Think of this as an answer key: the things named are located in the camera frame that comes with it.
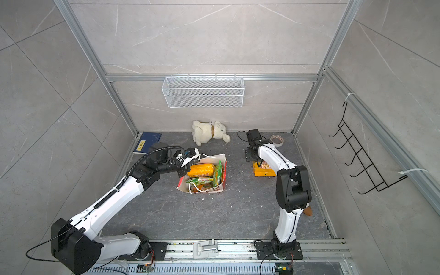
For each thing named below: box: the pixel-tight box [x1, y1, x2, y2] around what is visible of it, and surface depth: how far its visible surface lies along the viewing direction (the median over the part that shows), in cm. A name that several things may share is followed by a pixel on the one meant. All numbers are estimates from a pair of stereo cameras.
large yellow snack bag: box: [252, 160, 277, 178], surface depth 97 cm
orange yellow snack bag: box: [187, 163, 214, 178], surface depth 83 cm
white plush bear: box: [191, 120, 231, 147], surface depth 113 cm
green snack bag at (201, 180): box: [185, 177, 214, 186], surface depth 84 cm
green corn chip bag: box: [213, 159, 223, 188], surface depth 81 cm
